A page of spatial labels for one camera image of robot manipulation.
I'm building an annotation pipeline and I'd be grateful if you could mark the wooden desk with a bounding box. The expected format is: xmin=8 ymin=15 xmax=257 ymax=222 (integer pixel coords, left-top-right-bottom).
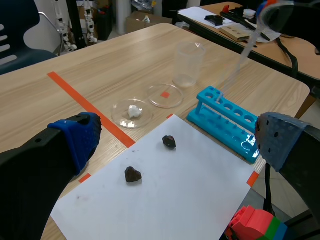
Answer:
xmin=174 ymin=1 xmax=320 ymax=85

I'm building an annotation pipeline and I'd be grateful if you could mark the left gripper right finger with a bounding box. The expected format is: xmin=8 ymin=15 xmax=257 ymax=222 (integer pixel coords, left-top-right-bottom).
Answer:
xmin=254 ymin=111 xmax=320 ymax=227

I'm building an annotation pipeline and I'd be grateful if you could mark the turquoise rack with round holes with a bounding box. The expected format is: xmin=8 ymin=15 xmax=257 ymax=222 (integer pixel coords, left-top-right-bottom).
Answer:
xmin=186 ymin=85 xmax=261 ymax=165

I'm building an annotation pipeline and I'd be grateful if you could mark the white sheet of paper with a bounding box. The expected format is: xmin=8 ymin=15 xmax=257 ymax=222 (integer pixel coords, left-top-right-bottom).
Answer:
xmin=49 ymin=114 xmax=256 ymax=240

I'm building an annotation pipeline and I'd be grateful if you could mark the black cable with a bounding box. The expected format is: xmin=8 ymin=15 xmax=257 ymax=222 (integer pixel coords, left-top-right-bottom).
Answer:
xmin=276 ymin=37 xmax=300 ymax=79

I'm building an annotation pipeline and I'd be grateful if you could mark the red green blue brick block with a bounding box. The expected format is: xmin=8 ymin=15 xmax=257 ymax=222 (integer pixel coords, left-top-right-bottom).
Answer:
xmin=224 ymin=204 xmax=296 ymax=240

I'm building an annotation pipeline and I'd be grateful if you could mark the empty clear glass dish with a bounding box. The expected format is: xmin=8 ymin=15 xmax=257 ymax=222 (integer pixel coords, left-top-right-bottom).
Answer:
xmin=146 ymin=83 xmax=185 ymax=109

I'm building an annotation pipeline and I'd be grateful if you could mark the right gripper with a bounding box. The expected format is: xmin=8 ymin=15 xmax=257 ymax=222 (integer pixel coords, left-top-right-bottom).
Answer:
xmin=256 ymin=0 xmax=320 ymax=55

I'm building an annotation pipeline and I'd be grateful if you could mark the dropper with red bulb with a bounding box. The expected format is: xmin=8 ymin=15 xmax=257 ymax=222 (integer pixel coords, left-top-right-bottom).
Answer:
xmin=216 ymin=0 xmax=279 ymax=103

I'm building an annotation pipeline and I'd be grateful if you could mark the white lump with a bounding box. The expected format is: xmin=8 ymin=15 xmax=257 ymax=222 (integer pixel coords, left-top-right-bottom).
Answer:
xmin=127 ymin=104 xmax=144 ymax=119

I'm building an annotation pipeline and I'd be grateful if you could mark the brown cardboard box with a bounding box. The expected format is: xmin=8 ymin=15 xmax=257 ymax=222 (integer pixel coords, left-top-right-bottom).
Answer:
xmin=124 ymin=10 xmax=174 ymax=35

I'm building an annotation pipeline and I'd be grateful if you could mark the dark blue chair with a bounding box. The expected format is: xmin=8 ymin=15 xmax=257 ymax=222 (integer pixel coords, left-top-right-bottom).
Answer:
xmin=0 ymin=0 xmax=59 ymax=76

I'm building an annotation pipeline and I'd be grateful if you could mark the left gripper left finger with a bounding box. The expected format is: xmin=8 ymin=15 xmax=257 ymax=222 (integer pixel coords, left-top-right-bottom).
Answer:
xmin=0 ymin=112 xmax=103 ymax=240

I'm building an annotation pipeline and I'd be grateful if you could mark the small dark stone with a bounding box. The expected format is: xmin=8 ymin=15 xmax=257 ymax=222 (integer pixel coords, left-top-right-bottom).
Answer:
xmin=162 ymin=135 xmax=177 ymax=149
xmin=124 ymin=165 xmax=143 ymax=184

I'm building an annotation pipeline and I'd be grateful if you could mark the clear plastic beaker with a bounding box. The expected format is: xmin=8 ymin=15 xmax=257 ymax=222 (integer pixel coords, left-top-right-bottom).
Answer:
xmin=172 ymin=41 xmax=207 ymax=88

